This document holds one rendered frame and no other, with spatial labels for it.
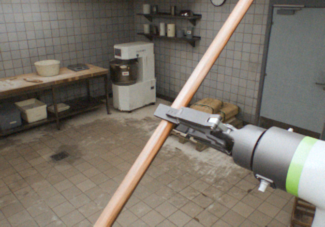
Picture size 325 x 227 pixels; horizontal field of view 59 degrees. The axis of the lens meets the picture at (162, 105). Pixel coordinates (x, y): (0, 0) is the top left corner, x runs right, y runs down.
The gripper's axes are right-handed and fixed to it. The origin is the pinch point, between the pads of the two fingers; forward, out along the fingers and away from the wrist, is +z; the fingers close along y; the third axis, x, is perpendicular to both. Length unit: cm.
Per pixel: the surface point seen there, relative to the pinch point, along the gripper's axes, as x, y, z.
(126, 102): 111, 321, 383
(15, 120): -30, 187, 425
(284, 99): 218, 355, 119
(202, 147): 87, 324, 184
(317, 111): 214, 359, 68
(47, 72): 64, 183, 438
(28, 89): 20, 162, 407
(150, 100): 149, 369, 377
